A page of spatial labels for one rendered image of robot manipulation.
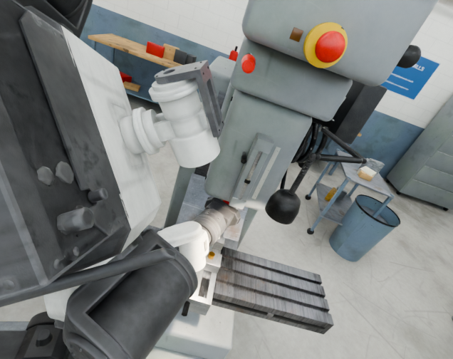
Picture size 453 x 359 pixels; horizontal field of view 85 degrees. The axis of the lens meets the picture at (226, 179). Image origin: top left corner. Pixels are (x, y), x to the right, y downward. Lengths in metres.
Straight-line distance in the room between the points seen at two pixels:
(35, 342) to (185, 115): 1.07
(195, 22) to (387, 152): 4.42
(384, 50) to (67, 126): 0.44
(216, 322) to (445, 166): 5.34
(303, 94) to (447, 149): 5.24
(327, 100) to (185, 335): 0.84
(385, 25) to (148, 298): 0.50
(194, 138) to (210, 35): 4.61
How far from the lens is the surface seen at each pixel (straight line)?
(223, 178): 0.68
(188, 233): 0.62
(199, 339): 1.01
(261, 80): 0.55
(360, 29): 0.48
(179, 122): 0.32
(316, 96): 0.58
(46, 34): 0.29
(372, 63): 0.49
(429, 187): 6.06
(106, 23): 5.43
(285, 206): 0.55
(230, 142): 0.63
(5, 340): 1.34
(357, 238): 3.02
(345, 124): 0.98
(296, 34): 0.45
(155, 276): 0.36
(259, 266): 1.18
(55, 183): 0.21
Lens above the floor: 1.75
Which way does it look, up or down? 32 degrees down
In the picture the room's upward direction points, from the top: 22 degrees clockwise
